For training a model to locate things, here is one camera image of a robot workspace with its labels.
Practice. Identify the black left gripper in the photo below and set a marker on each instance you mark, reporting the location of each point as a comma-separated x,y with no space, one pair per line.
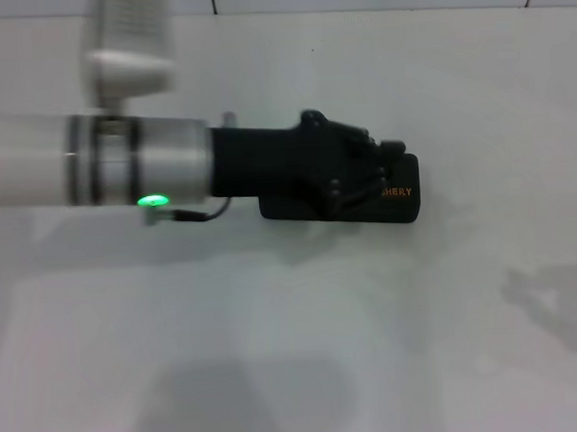
266,159

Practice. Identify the black glasses case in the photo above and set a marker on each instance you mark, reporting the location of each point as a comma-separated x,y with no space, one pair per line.
409,209

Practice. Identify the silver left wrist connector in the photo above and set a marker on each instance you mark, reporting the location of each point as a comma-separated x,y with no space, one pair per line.
228,120

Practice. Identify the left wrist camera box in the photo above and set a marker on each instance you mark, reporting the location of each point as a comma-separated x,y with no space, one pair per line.
125,50

